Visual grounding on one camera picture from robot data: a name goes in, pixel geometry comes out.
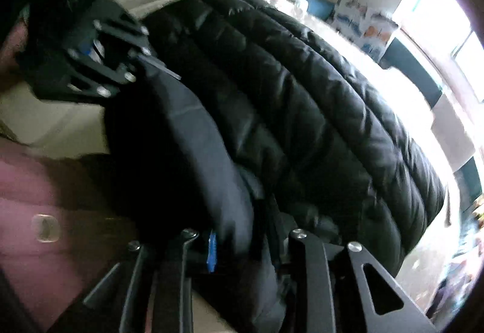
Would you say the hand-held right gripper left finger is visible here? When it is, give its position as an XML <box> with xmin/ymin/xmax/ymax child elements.
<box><xmin>49</xmin><ymin>229</ymin><xmax>219</xmax><ymax>333</ymax></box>

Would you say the person's pink clothing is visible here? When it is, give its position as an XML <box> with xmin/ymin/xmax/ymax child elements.
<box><xmin>0</xmin><ymin>26</ymin><xmax>142</xmax><ymax>333</ymax></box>

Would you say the white striped cushion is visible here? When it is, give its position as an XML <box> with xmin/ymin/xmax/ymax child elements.
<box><xmin>275</xmin><ymin>0</ymin><xmax>309</xmax><ymax>15</ymax></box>

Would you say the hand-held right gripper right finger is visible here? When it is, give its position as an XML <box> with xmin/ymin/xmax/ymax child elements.
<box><xmin>278</xmin><ymin>229</ymin><xmax>439</xmax><ymax>333</ymax></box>

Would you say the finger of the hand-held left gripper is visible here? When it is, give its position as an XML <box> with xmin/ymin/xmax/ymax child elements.
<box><xmin>67</xmin><ymin>50</ymin><xmax>137</xmax><ymax>98</ymax></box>
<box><xmin>93</xmin><ymin>2</ymin><xmax>183</xmax><ymax>81</ymax></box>

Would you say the plain grey pillow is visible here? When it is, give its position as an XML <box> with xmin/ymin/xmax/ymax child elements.
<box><xmin>431</xmin><ymin>94</ymin><xmax>478</xmax><ymax>168</ymax></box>

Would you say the grey star quilted mattress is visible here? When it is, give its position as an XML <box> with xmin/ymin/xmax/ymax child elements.
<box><xmin>265</xmin><ymin>0</ymin><xmax>467</xmax><ymax>315</ymax></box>

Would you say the blue padded bed surround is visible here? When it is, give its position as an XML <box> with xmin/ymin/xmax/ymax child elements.
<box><xmin>302</xmin><ymin>0</ymin><xmax>484</xmax><ymax>205</ymax></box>

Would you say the butterfly print pillow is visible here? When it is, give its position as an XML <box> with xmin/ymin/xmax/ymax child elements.
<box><xmin>329</xmin><ymin>0</ymin><xmax>400</xmax><ymax>62</ymax></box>

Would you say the black down jacket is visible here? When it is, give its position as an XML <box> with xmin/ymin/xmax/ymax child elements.
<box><xmin>104</xmin><ymin>0</ymin><xmax>449</xmax><ymax>333</ymax></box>

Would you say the green framed window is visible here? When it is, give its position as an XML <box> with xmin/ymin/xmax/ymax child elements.
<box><xmin>393</xmin><ymin>0</ymin><xmax>484</xmax><ymax>104</ymax></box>

